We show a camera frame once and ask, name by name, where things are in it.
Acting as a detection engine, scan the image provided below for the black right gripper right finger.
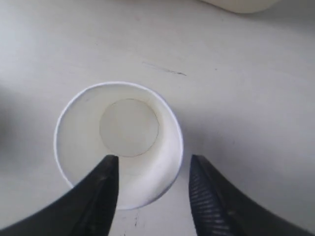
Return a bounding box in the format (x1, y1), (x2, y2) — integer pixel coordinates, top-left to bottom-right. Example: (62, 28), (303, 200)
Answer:
(189, 155), (310, 236)

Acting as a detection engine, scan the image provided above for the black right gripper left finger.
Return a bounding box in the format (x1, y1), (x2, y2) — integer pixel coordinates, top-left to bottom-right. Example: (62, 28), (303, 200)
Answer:
(0, 155), (119, 236)

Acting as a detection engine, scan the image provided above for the white paper cup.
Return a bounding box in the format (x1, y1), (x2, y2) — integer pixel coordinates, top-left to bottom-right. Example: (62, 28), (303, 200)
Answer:
(54, 82), (184, 210)

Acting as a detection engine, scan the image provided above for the right cream plastic bin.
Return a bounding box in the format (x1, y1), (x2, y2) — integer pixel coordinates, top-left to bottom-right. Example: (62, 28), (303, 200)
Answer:
(202, 0), (279, 14)

